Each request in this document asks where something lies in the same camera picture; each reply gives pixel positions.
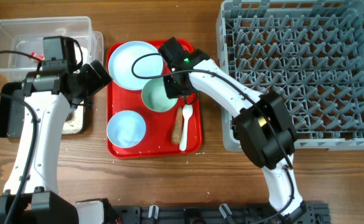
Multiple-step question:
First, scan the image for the black mounting rail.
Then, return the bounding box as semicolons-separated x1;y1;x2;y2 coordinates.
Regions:
113;202;331;224

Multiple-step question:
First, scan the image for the small light blue plate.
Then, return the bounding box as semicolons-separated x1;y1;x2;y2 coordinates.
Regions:
106;110;146;149

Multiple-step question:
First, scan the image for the green bowl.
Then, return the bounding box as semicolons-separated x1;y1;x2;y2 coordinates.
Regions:
141;78;178;113

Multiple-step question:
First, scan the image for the grey dishwasher rack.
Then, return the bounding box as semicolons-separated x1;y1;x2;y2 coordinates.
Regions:
216;1;364;151

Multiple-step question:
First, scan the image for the pile of white rice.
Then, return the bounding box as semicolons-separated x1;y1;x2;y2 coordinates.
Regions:
62;110;84;134

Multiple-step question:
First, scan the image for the large light blue plate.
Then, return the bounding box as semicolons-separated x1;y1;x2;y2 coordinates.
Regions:
108;40;164;91

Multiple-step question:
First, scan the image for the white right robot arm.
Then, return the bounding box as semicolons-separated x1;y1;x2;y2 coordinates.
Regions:
159;49;305;223

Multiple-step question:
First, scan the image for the white napkin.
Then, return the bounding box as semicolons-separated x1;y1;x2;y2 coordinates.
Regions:
74;44;91;64

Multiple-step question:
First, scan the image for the white plastic spoon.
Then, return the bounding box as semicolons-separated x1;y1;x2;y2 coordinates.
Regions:
179;105;193;151

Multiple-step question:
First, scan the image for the red serving tray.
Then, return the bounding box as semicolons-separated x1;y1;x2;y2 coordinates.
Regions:
106;39;203;159

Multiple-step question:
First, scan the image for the red snack wrapper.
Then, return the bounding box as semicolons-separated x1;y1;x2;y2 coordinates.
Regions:
31;52;45;62

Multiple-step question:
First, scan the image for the clear plastic waste bin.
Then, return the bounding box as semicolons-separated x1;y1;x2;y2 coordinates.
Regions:
0;16;104;82

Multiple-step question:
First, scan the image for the black waste tray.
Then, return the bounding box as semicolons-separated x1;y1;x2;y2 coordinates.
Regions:
0;82;85;139

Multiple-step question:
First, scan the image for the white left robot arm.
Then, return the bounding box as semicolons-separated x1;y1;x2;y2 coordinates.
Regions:
0;60;115;223

